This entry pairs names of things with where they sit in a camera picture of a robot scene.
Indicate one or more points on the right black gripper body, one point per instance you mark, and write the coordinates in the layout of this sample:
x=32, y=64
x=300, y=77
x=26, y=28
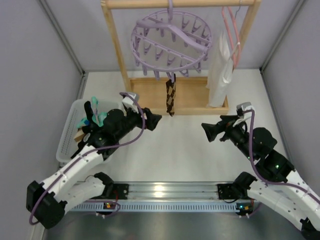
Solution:
x=222, y=128

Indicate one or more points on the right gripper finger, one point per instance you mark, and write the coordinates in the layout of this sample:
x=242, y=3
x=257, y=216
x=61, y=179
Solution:
x=212, y=130
x=229, y=120

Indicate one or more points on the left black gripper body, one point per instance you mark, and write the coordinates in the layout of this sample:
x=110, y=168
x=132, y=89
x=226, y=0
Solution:
x=146, y=118

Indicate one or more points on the green sock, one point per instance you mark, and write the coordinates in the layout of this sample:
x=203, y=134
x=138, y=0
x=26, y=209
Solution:
x=98, y=117
x=83, y=122

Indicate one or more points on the green sock front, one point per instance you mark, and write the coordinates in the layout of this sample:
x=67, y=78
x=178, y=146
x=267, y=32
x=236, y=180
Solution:
x=83, y=122

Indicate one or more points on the brown argyle sock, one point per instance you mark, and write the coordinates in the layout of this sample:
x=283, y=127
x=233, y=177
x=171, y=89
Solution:
x=171, y=95

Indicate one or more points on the purple round clip hanger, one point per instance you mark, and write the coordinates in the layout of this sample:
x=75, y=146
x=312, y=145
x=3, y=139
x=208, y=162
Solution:
x=170, y=41

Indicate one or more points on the black blue grey sock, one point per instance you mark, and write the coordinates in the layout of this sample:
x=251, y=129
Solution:
x=86, y=139

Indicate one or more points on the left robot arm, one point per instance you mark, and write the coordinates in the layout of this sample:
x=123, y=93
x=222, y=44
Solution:
x=49, y=200

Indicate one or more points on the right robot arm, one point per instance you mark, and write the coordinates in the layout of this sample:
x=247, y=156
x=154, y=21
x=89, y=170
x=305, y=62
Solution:
x=275, y=182

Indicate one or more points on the brown socks in basket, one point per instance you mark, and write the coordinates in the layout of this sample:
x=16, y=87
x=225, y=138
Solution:
x=79, y=136

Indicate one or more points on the white cloth on hanger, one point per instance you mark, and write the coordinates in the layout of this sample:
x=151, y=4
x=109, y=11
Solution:
x=220, y=72

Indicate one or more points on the white plastic basket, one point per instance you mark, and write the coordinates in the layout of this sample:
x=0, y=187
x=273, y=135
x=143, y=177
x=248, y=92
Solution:
x=67, y=145

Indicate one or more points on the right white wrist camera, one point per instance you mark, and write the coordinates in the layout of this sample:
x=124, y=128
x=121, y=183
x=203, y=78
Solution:
x=243, y=111

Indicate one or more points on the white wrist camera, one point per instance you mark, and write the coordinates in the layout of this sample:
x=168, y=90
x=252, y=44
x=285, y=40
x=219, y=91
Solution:
x=243, y=111
x=129, y=101

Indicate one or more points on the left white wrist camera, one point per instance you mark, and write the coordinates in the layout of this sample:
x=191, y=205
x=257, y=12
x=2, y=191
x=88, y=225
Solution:
x=129, y=101

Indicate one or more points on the wooden clothes rack frame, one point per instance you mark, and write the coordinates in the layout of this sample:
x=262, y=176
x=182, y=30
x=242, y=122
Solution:
x=191, y=95

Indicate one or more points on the pink wire hanger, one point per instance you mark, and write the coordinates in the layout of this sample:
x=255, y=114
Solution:
x=234, y=39

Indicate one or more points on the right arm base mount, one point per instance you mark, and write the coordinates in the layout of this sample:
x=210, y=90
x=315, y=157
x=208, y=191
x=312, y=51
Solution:
x=232, y=191

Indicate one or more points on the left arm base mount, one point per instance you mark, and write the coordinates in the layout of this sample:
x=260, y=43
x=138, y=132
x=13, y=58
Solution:
x=115, y=191

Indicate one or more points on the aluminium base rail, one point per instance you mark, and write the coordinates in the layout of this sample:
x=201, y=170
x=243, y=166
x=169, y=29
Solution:
x=175, y=191

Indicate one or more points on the grey slotted cable duct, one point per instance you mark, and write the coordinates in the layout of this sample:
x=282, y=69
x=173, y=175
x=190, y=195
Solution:
x=158, y=206

